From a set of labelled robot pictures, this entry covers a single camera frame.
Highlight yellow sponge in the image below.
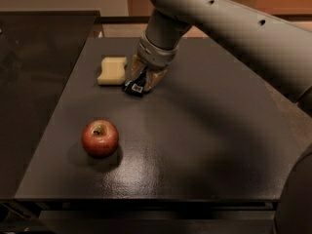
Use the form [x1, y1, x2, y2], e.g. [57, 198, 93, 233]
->
[97, 57, 127, 85]

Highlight red apple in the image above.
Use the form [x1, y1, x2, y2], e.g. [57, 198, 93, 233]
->
[81, 120, 119, 158]

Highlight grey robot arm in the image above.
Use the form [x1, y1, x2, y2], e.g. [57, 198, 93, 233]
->
[130, 0, 312, 116]

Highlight dark blue rxbar wrapper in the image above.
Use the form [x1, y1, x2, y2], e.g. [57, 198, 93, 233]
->
[123, 71, 146, 98]

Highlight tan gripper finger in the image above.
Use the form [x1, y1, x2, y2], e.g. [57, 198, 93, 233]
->
[143, 68, 168, 93]
[131, 54, 146, 81]

